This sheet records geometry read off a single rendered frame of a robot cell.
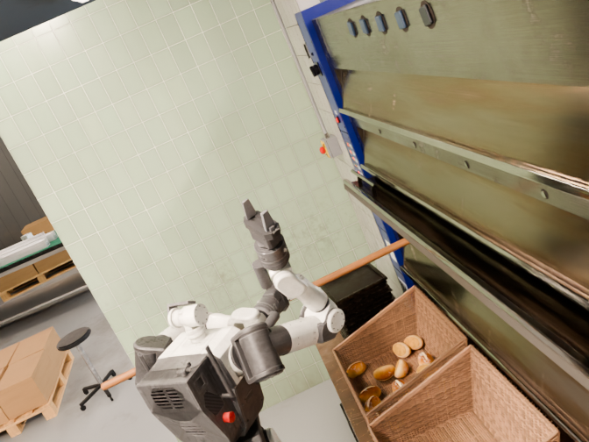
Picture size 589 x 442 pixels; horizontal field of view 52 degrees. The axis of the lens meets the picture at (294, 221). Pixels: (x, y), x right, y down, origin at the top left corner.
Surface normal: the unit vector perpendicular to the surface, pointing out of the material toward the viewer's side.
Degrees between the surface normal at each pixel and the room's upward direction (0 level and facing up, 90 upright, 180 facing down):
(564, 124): 70
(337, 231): 90
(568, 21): 90
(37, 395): 90
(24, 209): 90
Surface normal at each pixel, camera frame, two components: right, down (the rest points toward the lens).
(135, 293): 0.17, 0.25
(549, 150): -0.98, 0.09
